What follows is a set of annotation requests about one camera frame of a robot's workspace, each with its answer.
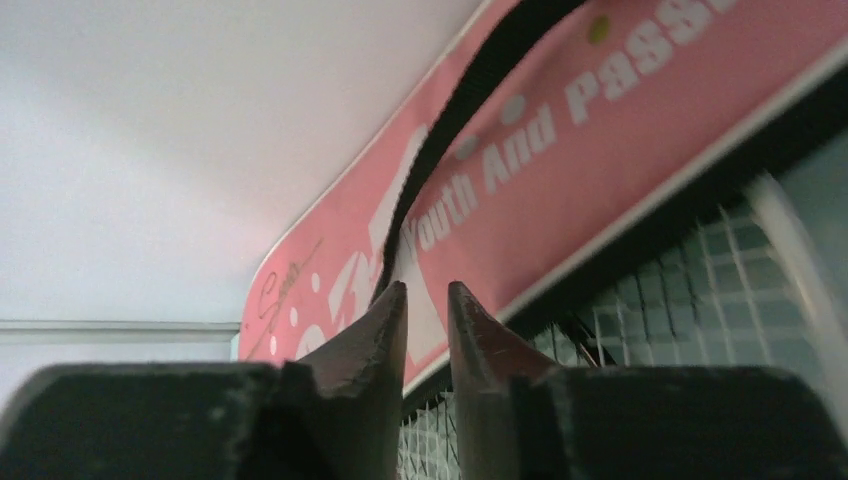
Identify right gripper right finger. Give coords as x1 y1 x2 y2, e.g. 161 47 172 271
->
448 281 847 479

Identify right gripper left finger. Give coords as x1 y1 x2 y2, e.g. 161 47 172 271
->
1 282 407 479

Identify pink SPORT racket bag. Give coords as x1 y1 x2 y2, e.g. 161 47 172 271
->
239 1 847 388

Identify black racket left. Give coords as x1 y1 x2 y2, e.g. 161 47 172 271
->
397 172 848 480

